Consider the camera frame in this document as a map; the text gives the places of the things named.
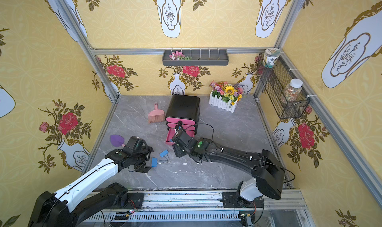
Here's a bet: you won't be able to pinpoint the pink top drawer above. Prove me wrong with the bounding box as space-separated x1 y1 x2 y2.
165 117 196 125

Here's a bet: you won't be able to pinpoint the blue binder clip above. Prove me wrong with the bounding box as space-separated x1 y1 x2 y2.
160 149 171 163
151 157 169 167

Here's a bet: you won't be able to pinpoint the small pink flowers on shelf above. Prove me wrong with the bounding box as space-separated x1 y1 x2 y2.
169 51 191 60

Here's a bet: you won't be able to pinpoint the jar of colorful sprinkles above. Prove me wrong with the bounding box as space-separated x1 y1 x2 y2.
281 79 303 104

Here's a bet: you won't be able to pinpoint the black wire wall basket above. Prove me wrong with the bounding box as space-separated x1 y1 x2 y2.
260 57 310 119

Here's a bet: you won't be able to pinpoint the pink hand broom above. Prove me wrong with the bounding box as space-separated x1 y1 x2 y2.
148 103 165 123

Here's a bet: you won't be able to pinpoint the metal base rail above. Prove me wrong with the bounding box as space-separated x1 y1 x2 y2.
82 189 315 227

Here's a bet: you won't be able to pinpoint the grey wall shelf tray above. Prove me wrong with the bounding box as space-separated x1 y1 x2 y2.
162 48 230 66

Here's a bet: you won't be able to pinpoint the flower box with white fence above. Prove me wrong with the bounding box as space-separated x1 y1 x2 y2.
209 81 244 113

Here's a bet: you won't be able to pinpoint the purple spatula with pink handle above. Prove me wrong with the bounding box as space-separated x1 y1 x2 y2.
110 134 125 148

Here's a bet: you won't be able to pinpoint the black drawer cabinet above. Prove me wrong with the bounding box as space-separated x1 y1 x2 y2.
165 95 201 134

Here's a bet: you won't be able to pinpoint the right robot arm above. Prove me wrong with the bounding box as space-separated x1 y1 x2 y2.
172 129 287 202

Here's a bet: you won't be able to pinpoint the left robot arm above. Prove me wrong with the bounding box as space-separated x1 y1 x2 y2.
28 136 154 227

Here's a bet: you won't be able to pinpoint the pink bottom drawer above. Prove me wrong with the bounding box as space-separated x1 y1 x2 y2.
165 128 195 145

